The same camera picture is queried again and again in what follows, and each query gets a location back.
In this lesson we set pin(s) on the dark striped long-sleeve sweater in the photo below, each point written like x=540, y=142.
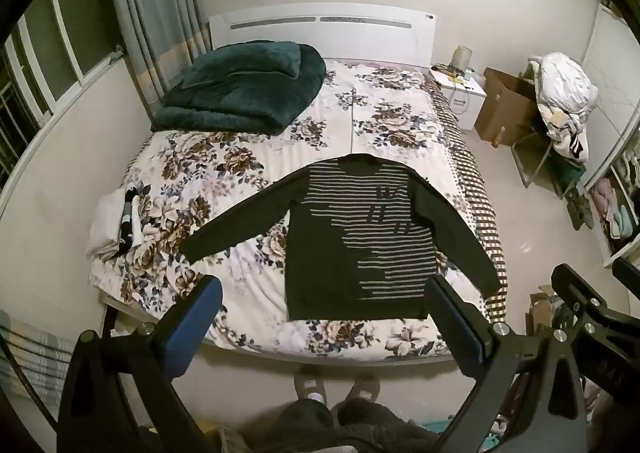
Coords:
x=325, y=258

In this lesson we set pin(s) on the white bed headboard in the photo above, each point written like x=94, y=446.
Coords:
x=320, y=40

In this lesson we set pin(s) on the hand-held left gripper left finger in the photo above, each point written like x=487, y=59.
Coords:
x=200, y=315

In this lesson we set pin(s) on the metal frame chair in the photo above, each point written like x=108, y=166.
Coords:
x=537, y=153

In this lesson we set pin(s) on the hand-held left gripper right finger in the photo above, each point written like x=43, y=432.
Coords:
x=452, y=328

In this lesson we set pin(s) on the striped grey cloth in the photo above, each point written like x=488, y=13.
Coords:
x=30, y=353

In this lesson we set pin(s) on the dark green plush blanket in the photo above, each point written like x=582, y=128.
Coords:
x=240, y=83

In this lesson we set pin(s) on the pair of grey floor slippers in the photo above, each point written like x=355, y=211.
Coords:
x=580, y=210

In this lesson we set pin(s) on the pile of white clothes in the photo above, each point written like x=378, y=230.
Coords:
x=565, y=83

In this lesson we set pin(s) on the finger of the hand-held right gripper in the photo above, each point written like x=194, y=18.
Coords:
x=572, y=285
x=627, y=268

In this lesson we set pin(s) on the small cardboard box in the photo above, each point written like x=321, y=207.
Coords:
x=542, y=313

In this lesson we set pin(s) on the cream table lamp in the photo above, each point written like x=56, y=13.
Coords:
x=462, y=58

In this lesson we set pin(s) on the black and white folded cloth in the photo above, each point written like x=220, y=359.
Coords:
x=131, y=220

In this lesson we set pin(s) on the person's dark trousers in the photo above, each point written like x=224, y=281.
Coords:
x=320, y=425

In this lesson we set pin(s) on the white framed window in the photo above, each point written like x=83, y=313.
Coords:
x=50, y=63

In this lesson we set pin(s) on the floral bed sheet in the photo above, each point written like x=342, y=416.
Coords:
x=230, y=163

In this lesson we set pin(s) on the white open wardrobe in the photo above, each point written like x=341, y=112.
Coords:
x=607, y=83

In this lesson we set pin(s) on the white nightstand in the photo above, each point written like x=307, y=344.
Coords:
x=465, y=100

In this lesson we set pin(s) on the large brown cardboard box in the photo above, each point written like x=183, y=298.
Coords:
x=505, y=108

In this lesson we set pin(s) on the grey green curtain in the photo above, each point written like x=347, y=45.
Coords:
x=150, y=8

